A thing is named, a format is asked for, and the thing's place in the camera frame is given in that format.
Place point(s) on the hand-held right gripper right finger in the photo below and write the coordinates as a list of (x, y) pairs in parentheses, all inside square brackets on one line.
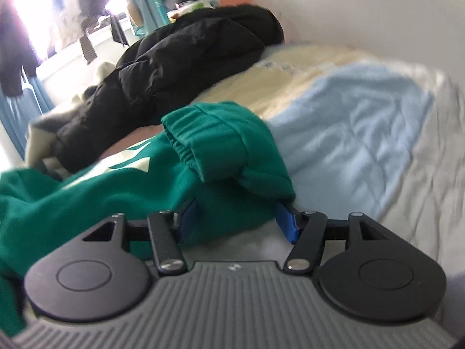
[(287, 223)]

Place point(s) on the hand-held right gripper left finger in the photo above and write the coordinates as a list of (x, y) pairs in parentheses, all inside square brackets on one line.
[(189, 221)]

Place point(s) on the green sweatshirt with pale print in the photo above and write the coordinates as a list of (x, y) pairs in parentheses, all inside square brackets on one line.
[(109, 207)]

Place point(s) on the row of hanging clothes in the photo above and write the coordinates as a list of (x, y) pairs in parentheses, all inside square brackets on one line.
[(14, 43)]

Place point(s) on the patchwork quilt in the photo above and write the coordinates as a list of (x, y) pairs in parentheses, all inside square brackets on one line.
[(363, 116)]

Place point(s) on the black puffer jacket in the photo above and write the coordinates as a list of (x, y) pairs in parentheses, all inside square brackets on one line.
[(163, 72)]

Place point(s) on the white and grey fleece garment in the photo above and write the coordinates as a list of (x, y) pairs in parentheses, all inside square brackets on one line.
[(40, 134)]

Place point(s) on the blue curtain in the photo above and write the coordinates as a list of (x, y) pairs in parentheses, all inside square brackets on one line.
[(18, 123)]

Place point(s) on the polka dot bag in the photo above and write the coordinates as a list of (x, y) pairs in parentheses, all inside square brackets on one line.
[(196, 5)]

